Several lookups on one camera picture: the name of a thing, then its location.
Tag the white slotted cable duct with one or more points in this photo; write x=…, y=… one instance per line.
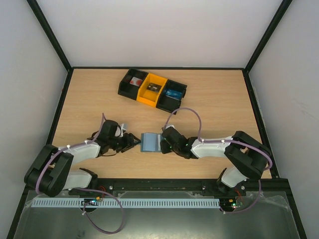
x=198, y=203

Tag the teal leather card holder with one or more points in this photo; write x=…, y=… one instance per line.
x=150, y=142

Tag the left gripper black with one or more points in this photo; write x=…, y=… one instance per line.
x=128, y=142

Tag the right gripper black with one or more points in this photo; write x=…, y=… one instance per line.
x=164, y=143

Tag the black enclosure frame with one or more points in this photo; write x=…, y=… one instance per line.
x=283, y=7

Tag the black mounting rail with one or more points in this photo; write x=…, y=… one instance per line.
x=205, y=187

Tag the blue card in bin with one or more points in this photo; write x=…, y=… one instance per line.
x=173, y=94

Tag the left black storage bin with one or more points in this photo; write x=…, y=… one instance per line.
x=125, y=88

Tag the black storage bin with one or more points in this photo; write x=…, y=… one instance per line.
x=170, y=104
x=125, y=88

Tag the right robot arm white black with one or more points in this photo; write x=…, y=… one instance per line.
x=248, y=156

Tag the right black storage bin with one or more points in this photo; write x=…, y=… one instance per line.
x=170, y=104

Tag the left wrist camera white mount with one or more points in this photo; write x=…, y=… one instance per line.
x=121, y=129

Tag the red white card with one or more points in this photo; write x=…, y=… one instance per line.
x=136, y=81

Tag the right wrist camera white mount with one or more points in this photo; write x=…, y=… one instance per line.
x=167, y=126

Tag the yellow storage bin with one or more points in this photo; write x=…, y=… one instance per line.
x=148, y=97

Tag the dark card in yellow bin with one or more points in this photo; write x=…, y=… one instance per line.
x=153, y=87

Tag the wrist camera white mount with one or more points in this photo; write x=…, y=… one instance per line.
x=167, y=126
x=121, y=129

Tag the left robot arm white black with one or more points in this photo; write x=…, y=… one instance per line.
x=51, y=173

